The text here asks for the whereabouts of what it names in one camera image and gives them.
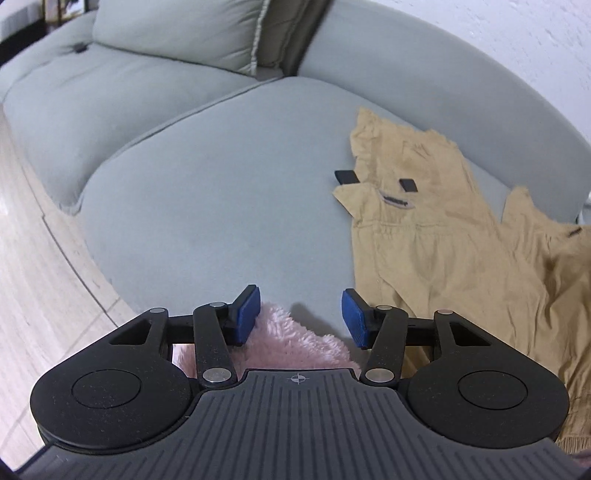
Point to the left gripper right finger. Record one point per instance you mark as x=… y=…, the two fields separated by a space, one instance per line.
x=387 y=331

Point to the brown throw pillow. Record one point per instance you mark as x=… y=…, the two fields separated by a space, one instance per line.
x=287 y=30

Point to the khaki tan trousers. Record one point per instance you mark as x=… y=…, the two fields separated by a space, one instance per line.
x=424 y=238

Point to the grey fabric sofa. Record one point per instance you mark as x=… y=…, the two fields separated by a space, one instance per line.
x=191 y=182

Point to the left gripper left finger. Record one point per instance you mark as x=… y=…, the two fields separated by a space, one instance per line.
x=212 y=329

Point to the light grey throw pillow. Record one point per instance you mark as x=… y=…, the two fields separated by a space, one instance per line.
x=219 y=34

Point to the pink fluffy garment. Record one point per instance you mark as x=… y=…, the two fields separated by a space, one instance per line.
x=278 y=342

